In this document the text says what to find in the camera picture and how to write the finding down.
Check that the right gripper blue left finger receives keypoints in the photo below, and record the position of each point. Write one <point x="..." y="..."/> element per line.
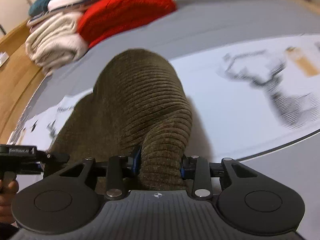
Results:
<point x="134" y="161"/>

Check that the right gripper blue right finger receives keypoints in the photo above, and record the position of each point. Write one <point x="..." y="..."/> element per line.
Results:
<point x="188" y="167"/>

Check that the olive green corduroy pants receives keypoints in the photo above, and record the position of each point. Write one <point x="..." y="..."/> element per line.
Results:
<point x="137" y="101"/>

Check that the left hand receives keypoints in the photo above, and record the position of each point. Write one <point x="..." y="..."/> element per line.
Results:
<point x="7" y="195"/>

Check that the cream folded blanket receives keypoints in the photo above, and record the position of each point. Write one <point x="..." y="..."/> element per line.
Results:
<point x="56" y="42"/>

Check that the grey printed bed sheet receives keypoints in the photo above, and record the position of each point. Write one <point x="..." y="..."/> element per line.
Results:
<point x="249" y="69"/>

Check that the red folded quilt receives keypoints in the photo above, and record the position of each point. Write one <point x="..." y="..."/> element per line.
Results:
<point x="106" y="18"/>

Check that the wooden bed frame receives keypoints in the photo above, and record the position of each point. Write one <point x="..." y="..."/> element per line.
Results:
<point x="19" y="79"/>

